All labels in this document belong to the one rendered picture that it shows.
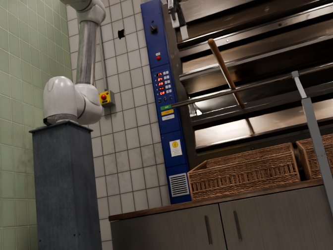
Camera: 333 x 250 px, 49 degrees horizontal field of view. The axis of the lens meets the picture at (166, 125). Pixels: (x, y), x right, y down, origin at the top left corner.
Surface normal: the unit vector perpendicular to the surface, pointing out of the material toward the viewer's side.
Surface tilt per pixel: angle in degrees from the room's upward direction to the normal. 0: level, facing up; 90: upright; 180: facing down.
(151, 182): 90
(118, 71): 90
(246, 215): 90
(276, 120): 70
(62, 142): 90
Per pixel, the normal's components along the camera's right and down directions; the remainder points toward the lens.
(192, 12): -0.33, -0.21
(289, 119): -0.36, -0.52
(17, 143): 0.93, -0.23
